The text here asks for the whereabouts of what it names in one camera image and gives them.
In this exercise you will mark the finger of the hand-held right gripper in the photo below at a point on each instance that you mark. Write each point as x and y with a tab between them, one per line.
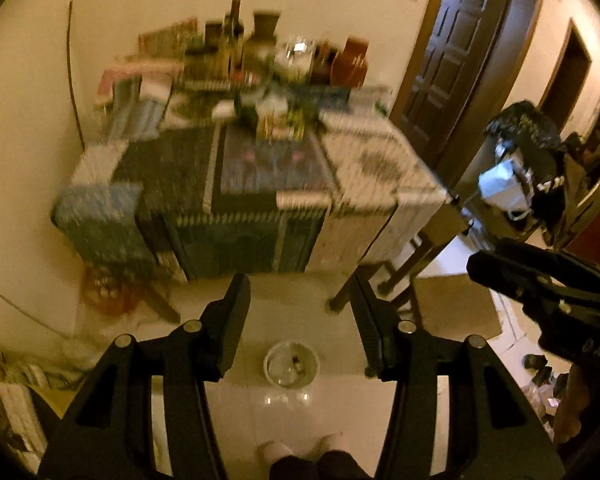
550	255
500	272

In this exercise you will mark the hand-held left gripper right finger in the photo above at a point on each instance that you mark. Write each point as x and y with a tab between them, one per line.
371	322

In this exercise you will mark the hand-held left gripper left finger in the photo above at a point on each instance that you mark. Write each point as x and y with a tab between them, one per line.
230	322

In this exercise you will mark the white round trash bin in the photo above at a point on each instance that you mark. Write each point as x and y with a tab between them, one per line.
291	364

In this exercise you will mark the person's right forearm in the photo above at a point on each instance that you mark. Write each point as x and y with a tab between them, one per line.
572	405

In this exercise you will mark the wooden table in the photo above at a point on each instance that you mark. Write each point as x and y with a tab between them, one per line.
352	287

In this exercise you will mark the red cabinet panel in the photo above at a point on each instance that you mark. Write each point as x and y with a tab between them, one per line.
597	232

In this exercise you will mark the dark shoes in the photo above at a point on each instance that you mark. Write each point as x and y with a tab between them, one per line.
540	367

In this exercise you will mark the brown floor mat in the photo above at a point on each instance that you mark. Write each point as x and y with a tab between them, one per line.
455	305

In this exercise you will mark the dark clothing pile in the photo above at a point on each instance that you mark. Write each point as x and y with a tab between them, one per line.
572	185

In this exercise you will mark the white plastic bag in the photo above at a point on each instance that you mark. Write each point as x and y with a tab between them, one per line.
502	185

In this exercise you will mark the black garbage bag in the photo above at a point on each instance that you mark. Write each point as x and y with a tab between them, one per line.
522	125

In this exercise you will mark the patterned patchwork tablecloth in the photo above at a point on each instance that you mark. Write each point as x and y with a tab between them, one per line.
260	185

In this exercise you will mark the person's left leg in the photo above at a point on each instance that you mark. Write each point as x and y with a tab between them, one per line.
285	460

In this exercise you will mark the dark open doorway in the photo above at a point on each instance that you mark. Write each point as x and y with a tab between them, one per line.
565	75

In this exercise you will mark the dark brown wooden door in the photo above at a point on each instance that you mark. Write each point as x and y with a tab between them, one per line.
450	60

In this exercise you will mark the clutter pile on floor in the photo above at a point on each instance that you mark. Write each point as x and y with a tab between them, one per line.
10	400

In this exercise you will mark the clear plastic container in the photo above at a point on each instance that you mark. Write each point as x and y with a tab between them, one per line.
297	55

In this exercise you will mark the dark glass bottle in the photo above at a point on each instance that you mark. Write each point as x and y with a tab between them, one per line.
235	35

